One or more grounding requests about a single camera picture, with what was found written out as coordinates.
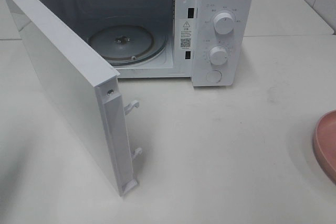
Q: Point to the white microwave knob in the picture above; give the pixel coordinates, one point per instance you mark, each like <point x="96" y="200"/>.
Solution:
<point x="218" y="56"/>
<point x="223" y="22"/>

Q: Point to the pink round plate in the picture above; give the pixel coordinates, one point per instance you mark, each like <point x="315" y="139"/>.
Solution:
<point x="324" y="144"/>

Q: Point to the round white door-release button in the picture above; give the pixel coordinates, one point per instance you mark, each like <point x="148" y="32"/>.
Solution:
<point x="214" y="76"/>

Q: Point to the glass microwave turntable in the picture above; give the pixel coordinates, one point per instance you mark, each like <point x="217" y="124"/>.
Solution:
<point x="123" y="45"/>

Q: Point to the white microwave oven body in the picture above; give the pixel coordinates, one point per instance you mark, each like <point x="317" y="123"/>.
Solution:
<point x="87" y="17"/>

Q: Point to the white microwave door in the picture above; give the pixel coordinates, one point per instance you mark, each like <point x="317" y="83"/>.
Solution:
<point x="83" y="86"/>

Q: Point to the white warning label sticker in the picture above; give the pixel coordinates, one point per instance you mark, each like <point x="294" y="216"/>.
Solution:
<point x="186" y="29"/>

